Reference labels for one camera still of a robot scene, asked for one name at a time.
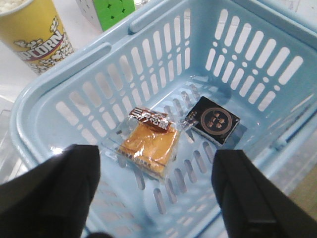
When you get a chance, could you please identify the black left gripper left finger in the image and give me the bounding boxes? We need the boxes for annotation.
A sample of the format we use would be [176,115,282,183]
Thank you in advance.
[0,145,101,238]

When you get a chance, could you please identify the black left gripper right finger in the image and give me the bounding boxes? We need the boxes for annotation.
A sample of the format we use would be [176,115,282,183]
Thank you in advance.
[211,150,317,238]

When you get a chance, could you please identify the bread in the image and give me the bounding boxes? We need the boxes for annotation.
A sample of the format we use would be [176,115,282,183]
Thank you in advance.
[101,107,197,181]

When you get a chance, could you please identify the light blue plastic basket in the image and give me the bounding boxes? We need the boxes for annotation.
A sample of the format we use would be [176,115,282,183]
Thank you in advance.
[10,0,317,238]

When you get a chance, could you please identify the yellow popcorn paper cup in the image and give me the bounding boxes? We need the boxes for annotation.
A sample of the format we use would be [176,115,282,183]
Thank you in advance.
[0,0,74,75]

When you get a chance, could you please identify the green and white puzzle cube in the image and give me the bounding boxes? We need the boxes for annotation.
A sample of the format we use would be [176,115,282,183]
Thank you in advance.
[76,0,135,31]

